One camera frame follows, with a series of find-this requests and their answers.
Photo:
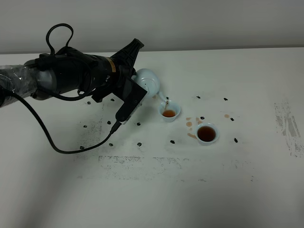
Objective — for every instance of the pale blue near teacup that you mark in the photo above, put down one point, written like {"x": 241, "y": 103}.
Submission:
{"x": 207, "y": 133}

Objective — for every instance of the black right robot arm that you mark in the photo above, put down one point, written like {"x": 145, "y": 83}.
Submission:
{"x": 71, "y": 75}

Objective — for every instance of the pale blue teacup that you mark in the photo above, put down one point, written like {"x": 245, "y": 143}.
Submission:
{"x": 169, "y": 111}
{"x": 207, "y": 133}

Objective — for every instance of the pale blue far teacup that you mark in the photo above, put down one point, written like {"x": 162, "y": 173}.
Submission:
{"x": 169, "y": 111}

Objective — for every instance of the pale blue porcelain teapot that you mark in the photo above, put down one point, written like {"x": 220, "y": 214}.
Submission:
{"x": 149, "y": 81}

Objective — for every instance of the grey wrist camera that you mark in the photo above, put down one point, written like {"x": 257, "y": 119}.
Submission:
{"x": 132, "y": 95}

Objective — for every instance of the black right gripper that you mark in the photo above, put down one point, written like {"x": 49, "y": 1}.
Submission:
{"x": 112, "y": 72}

